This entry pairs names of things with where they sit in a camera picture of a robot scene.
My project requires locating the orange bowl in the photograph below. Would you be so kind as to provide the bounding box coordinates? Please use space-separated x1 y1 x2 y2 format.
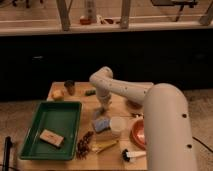
131 119 146 150

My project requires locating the red white background object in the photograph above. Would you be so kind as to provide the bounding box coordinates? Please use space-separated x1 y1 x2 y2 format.
80 0 97 25

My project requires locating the dark grape bunch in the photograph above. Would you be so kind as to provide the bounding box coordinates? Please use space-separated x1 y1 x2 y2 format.
76 131 93 159

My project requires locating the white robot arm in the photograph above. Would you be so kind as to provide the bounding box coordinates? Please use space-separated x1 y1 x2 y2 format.
89 67 198 171

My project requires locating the green plastic tray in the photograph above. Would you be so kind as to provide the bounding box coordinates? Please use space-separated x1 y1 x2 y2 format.
20 101 82 161

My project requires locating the black cable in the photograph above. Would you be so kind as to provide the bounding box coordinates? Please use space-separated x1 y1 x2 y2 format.
192 135 213 154

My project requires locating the brown wooden block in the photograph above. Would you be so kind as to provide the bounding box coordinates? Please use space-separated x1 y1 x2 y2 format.
96 130 118 141

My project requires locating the yellow banana toy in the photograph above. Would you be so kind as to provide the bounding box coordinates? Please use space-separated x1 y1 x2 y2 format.
92 140 118 153

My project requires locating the black upright pole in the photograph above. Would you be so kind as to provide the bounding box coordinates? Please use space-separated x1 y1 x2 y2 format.
2 136 12 171

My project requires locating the dark brown cup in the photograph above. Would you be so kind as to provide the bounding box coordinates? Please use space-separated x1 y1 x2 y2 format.
64 80 75 95

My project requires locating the small green block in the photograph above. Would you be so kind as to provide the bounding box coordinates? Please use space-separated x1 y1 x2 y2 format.
85 89 96 96

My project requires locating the yellow round fruit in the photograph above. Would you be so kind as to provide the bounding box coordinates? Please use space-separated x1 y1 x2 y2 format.
51 90 64 101

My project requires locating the white plastic cup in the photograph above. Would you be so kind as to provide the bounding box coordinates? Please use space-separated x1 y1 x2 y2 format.
109 117 126 136

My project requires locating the blue towel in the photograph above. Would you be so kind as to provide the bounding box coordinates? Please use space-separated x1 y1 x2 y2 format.
92 118 110 133

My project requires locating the tan wooden block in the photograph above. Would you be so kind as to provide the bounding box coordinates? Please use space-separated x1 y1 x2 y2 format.
40 129 64 147

